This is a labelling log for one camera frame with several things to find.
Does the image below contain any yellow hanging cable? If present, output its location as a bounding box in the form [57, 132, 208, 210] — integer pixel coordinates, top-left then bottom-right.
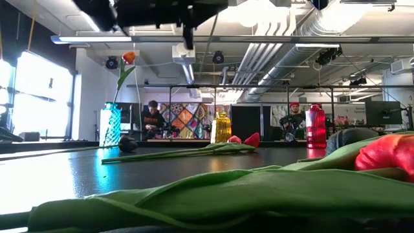
[27, 0, 37, 52]

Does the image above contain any yellow glass vase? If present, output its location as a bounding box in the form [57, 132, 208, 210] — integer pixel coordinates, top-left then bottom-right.
[210, 111, 233, 144]

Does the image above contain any black metal rack frame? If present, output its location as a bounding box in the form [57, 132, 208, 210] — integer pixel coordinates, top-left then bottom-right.
[125, 83, 414, 142]

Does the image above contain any black stage light cluster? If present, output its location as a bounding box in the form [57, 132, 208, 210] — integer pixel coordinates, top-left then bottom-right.
[315, 45, 343, 67]

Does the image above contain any grey box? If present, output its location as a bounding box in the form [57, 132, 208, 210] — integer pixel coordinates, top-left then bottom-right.
[18, 131, 41, 142]

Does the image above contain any red glass vase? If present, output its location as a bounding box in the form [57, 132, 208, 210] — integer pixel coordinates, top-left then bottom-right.
[305, 103, 327, 150]

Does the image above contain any white ceiling unit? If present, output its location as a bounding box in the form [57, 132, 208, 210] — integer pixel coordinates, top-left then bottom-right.
[171, 43, 197, 65]

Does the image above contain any black partition panel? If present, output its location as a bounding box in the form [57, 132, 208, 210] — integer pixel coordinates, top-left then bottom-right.
[231, 105, 272, 142]

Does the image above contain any colourful patchwork quilt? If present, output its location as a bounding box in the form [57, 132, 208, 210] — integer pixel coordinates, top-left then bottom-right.
[158, 102, 232, 140]

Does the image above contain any white ceiling light strip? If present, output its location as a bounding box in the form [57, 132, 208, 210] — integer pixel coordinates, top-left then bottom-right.
[50, 34, 133, 45]

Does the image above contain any black ceiling spotlight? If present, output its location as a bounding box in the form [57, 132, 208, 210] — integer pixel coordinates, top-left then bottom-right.
[105, 55, 119, 71]
[212, 50, 225, 65]

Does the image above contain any bright window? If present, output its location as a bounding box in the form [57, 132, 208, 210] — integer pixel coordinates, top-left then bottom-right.
[12, 50, 76, 140]

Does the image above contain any person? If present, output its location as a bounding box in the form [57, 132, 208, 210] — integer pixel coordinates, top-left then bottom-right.
[140, 100, 169, 140]
[279, 102, 307, 142]

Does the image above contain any blue glass vase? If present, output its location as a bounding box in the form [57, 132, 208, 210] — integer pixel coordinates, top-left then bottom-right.
[98, 102, 122, 148]

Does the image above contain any white wall unit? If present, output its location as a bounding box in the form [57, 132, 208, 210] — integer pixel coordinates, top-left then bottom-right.
[389, 57, 414, 75]

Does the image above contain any pink flower bouquet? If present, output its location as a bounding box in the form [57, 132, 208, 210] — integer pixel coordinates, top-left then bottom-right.
[334, 115, 354, 128]

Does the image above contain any black monitor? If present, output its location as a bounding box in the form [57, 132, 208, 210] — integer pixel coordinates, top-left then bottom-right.
[365, 100, 404, 127]

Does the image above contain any grey overhead beam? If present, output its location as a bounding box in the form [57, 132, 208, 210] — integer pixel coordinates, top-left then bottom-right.
[132, 34, 414, 45]

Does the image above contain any silver spiral air duct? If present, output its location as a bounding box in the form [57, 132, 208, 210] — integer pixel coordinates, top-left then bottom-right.
[247, 0, 373, 103]

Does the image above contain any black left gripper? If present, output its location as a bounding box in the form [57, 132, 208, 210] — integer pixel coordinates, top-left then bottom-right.
[115, 0, 229, 50]

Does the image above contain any black table frame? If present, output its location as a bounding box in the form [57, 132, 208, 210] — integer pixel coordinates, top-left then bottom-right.
[0, 140, 414, 153]

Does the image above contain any orange artificial tulip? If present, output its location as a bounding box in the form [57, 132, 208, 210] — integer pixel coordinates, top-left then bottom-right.
[111, 50, 137, 105]
[27, 133, 414, 233]

